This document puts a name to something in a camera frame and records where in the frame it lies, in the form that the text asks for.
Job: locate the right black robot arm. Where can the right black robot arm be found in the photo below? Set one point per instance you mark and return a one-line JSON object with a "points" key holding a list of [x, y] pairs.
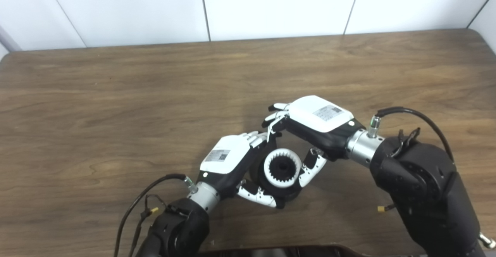
{"points": [[426, 187]]}

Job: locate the grey wall post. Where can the grey wall post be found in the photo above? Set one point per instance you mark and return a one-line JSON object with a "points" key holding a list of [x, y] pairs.
{"points": [[6, 42]]}

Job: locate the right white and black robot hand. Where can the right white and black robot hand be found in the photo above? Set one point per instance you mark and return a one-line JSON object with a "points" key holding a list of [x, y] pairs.
{"points": [[321, 121]]}

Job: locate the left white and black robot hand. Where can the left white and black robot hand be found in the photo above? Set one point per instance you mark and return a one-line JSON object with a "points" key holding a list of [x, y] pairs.
{"points": [[224, 160]]}

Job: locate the black robot torso edge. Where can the black robot torso edge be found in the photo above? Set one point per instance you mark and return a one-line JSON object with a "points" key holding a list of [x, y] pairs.
{"points": [[279, 251]]}

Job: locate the round black stepped part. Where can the round black stepped part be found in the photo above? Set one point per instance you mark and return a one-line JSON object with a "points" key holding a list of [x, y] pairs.
{"points": [[283, 168]]}

